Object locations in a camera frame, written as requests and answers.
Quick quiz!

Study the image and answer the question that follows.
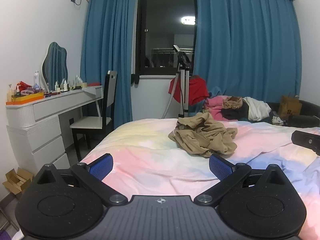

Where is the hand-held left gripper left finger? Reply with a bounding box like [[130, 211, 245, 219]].
[[35, 153, 128, 207]]

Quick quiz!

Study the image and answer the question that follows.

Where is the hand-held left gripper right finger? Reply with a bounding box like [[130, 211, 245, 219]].
[[194, 154, 285, 207]]

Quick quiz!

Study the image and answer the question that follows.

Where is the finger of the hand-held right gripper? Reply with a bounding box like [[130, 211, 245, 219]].
[[291, 130, 320, 156]]

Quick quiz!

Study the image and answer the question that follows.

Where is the tan garment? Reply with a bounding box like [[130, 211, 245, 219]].
[[168, 112, 238, 158]]

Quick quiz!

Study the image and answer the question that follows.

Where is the dark sofa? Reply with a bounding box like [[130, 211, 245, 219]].
[[265, 99, 320, 128]]

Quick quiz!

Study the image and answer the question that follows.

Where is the brown paper bag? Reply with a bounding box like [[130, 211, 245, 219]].
[[278, 95, 302, 120]]

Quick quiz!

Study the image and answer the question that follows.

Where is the pastel tie-dye bed duvet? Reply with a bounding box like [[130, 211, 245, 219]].
[[80, 116, 320, 240]]

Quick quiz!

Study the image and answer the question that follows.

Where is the black cloth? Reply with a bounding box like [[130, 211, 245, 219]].
[[221, 104, 250, 121]]

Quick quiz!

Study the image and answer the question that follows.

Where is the pink cloth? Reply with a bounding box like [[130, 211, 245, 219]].
[[204, 95, 240, 122]]

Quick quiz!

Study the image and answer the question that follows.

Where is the white vanity desk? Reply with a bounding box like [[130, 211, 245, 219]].
[[5, 85, 104, 178]]

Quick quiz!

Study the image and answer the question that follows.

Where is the brown cloth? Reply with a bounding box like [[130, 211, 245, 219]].
[[223, 96, 243, 110]]

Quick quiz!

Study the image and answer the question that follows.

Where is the black and white chair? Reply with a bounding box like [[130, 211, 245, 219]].
[[69, 70, 118, 162]]

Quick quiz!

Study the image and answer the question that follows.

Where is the red garment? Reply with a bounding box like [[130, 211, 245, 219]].
[[168, 74, 210, 105]]

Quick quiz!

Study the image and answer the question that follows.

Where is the cardboard box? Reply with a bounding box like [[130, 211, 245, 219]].
[[2, 167, 34, 200]]

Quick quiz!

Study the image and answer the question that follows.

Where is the cluster of small cosmetic bottles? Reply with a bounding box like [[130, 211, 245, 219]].
[[54, 75, 88, 92]]

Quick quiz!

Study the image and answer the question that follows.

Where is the orange tray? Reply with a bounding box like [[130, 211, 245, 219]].
[[5, 92, 45, 105]]

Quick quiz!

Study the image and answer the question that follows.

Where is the wavy vanity mirror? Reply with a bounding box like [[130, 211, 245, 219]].
[[42, 42, 68, 91]]

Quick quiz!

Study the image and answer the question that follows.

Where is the blue curtain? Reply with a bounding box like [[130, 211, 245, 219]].
[[192, 0, 302, 105], [80, 0, 142, 130]]

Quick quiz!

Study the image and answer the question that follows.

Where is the dark window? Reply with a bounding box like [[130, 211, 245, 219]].
[[135, 0, 198, 78]]

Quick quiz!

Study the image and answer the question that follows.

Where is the grey corrugated steamer hose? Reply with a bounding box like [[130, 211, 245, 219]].
[[161, 76, 181, 119]]

